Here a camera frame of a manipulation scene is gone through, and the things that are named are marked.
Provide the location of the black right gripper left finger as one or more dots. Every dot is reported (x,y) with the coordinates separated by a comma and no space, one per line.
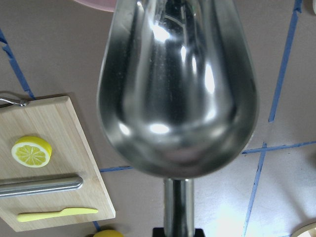
(158,232)

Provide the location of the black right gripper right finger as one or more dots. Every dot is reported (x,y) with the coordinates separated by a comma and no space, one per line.
(199,232)

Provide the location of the metal ice scoop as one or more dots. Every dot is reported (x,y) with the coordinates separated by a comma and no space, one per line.
(177,96)

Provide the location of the yellow lemon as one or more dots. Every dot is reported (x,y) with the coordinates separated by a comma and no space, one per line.
(108,233)

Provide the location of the yellow plastic knife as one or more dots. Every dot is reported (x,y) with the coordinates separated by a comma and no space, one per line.
(28,217)

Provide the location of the wooden paper towel stand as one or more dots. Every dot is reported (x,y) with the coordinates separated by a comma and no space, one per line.
(306,231)

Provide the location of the lemon half slice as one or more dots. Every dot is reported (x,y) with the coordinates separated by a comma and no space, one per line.
(32,151)

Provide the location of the wooden cutting board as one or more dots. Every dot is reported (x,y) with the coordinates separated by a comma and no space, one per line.
(54,120)

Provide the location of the pink bowl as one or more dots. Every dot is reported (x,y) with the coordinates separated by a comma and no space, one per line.
(103,5)

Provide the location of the metal knife handle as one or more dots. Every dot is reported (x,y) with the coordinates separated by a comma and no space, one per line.
(40,187)

